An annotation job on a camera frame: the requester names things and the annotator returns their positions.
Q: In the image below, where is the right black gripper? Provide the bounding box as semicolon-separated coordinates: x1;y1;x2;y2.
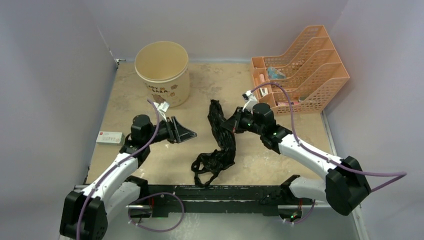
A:
221;107;264;136

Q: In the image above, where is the black plastic trash bag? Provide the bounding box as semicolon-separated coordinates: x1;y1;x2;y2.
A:
191;99;237;188

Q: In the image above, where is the white small box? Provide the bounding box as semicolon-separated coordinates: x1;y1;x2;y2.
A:
96;131;125;145

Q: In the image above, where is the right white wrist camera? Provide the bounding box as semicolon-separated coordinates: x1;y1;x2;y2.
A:
242;90;258;112

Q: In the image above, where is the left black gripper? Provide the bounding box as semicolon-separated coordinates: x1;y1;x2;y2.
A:
144;116;196;146

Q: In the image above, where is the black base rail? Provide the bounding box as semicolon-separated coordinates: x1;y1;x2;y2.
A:
135;184;312;218

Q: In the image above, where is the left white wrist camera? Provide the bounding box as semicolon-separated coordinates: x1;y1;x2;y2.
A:
154;101;170;119

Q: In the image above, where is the orange plastic file organizer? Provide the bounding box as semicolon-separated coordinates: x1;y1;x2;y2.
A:
250;25;350;115

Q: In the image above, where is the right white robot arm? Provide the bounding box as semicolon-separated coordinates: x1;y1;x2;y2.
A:
221;103;372;216

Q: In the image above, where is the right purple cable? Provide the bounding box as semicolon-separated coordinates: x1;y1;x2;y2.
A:
250;81;408;194

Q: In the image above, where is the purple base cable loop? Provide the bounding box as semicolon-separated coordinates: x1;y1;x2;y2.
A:
127;192;186;233

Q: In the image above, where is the white stapler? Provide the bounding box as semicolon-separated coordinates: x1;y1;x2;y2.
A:
259;87;269;97

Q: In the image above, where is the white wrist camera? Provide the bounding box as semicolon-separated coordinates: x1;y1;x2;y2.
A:
154;101;170;119
242;90;258;112

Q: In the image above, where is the teal packet in organizer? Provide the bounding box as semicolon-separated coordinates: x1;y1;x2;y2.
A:
267;66;287;80

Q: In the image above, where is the beige round trash bin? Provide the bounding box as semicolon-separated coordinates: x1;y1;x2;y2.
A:
134;41;191;108

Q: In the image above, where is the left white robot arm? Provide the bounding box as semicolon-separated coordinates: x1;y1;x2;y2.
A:
59;114;197;240

